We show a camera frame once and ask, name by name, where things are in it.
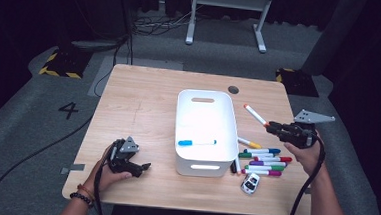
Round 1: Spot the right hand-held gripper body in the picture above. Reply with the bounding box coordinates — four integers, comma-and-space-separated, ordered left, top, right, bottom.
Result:
275, 107, 337, 152

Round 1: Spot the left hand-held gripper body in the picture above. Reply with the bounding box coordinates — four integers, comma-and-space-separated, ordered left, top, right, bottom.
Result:
107, 135, 144, 176

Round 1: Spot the dark blue cap white marker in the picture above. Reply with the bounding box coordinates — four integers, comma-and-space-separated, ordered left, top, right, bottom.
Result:
243, 146, 282, 156

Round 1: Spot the orange cap white marker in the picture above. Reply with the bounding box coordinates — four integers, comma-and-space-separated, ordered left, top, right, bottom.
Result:
243, 103, 272, 127

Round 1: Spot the yellow cap white marker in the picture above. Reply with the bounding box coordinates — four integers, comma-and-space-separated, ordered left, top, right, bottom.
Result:
236, 136, 264, 150

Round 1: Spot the light green cap white marker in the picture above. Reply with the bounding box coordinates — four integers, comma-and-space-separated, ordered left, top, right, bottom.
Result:
244, 163, 286, 172

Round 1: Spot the dark green cap white marker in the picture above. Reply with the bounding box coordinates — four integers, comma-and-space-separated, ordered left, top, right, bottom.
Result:
238, 150, 275, 161

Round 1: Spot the magenta cap white marker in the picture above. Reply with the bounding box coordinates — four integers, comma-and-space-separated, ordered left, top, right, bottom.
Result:
241, 168, 283, 177

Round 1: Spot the light blue cap white marker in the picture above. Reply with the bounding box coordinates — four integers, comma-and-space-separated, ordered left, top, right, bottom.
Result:
177, 137, 218, 149

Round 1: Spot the white plastic storage bin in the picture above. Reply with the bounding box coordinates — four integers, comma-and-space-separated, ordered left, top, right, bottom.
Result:
172, 88, 244, 181

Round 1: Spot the person's right hand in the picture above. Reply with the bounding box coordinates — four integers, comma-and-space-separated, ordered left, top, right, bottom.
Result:
281, 131, 326, 179

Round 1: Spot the person's left hand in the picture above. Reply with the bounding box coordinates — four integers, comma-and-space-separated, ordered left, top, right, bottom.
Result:
82, 143, 136, 202

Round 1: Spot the black yellow striped floor base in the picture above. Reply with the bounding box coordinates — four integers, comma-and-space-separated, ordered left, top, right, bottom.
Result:
38, 46, 94, 80
273, 67, 321, 98

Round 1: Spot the grey tape strip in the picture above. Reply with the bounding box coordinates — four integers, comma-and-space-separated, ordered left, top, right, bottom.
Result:
60, 162, 87, 176

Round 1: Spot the white toy car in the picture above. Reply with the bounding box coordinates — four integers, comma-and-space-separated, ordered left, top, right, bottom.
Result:
239, 172, 262, 196

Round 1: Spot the grey curtain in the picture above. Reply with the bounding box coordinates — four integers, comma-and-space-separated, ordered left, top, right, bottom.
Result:
301, 0, 368, 79

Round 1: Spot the grey round stand base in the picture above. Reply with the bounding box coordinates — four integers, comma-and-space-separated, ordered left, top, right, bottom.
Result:
70, 37, 128, 55

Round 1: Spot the black stand pole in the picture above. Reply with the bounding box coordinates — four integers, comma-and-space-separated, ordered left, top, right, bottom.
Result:
114, 0, 138, 67

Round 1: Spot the left hand-held gripper black cable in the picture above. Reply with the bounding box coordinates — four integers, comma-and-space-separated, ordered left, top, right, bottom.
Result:
91, 143, 117, 215

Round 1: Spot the hand-held gripper black cable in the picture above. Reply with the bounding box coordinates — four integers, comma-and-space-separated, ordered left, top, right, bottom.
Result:
261, 131, 327, 215
91, 143, 117, 215

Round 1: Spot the orange string bracelet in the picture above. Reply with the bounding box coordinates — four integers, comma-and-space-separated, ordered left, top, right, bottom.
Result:
76, 183, 98, 201

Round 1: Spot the black bead bracelet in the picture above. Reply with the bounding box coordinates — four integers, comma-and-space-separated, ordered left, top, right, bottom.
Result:
68, 190, 95, 210

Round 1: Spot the right hand-held gripper black cable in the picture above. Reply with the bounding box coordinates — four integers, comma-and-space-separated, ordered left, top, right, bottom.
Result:
261, 131, 327, 215

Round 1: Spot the thin black floor cable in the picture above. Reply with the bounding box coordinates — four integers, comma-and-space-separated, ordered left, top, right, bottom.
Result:
93, 41, 123, 99

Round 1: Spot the long black floor cable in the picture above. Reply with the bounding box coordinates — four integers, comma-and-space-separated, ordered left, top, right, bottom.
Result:
0, 109, 96, 215

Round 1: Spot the bundle of floor cables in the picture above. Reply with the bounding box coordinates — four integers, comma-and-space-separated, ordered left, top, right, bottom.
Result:
132, 3, 199, 40

